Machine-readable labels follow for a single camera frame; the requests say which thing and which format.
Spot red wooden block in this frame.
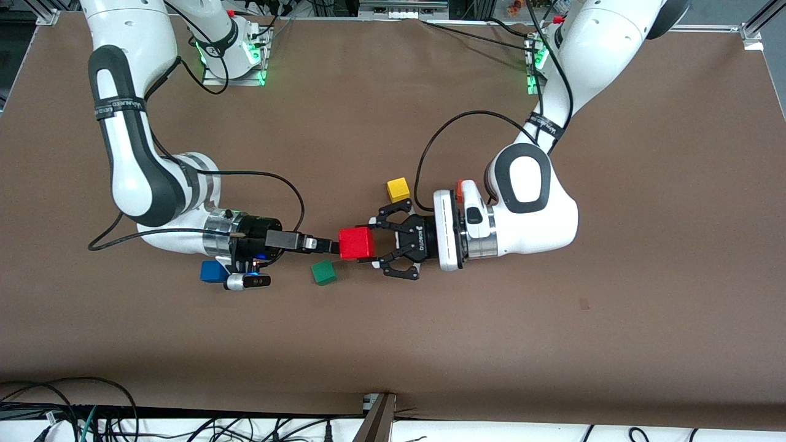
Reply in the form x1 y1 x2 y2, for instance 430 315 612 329
338 227 376 261

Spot green wooden block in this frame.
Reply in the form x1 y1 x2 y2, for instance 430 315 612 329
311 260 338 286

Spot brown paper table cover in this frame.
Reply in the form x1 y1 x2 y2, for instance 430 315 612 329
0 12 786 432

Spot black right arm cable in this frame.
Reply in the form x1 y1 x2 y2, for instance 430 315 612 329
88 0 306 253

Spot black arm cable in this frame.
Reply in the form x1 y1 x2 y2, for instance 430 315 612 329
414 0 575 211
88 0 306 253

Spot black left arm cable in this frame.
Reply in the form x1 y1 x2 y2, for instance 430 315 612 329
414 0 575 211

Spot aluminium profile bracket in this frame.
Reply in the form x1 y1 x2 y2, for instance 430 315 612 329
353 393 397 442

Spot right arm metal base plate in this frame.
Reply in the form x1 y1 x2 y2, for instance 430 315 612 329
202 25 271 87

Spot black base power cable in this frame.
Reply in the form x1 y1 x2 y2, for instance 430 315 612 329
421 18 536 55

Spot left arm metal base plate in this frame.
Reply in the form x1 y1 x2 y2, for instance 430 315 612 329
525 34 548 96

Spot black looped floor cable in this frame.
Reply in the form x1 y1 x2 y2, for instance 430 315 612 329
0 376 139 442

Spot teal floor cable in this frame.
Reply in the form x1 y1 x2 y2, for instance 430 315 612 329
77 405 98 442

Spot aluminium frame corner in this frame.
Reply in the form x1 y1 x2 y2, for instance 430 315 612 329
740 0 786 51

